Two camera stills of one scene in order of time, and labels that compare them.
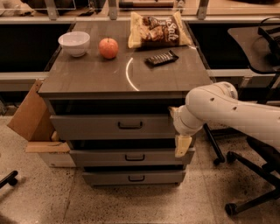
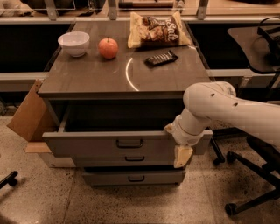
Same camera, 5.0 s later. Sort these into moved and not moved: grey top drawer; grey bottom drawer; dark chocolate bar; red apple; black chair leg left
Moved: grey top drawer
Not moved: black chair leg left; dark chocolate bar; red apple; grey bottom drawer
